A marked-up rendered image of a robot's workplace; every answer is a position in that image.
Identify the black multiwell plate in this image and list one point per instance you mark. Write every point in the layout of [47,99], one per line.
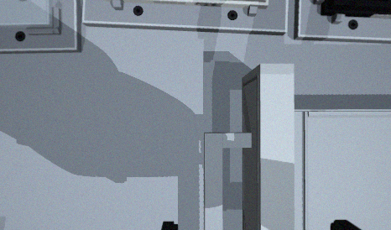
[357,8]

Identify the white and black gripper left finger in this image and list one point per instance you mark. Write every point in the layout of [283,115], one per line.
[169,226]

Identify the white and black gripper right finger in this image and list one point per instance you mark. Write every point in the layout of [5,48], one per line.
[343,225]

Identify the white multiwell plate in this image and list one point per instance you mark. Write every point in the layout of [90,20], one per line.
[262,4]

